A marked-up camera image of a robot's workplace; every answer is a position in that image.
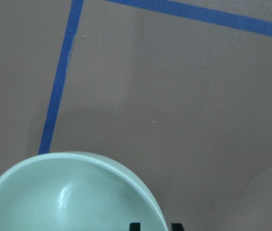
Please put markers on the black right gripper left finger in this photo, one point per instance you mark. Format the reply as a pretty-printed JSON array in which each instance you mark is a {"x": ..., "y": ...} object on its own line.
[{"x": 135, "y": 226}]

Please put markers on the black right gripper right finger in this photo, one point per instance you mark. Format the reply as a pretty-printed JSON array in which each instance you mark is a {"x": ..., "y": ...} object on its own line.
[{"x": 177, "y": 227}]

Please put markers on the green bowl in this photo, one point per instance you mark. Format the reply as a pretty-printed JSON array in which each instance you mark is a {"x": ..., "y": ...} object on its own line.
[{"x": 76, "y": 191}]

